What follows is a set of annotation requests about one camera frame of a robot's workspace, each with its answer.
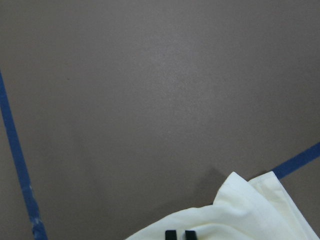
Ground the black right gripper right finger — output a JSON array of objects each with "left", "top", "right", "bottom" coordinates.
[{"left": 184, "top": 230, "right": 197, "bottom": 240}]

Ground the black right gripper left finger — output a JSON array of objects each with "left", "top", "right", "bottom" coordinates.
[{"left": 165, "top": 229, "right": 177, "bottom": 240}]

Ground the cream long-sleeve cat shirt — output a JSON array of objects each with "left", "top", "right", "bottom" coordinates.
[{"left": 129, "top": 171, "right": 319, "bottom": 240}]

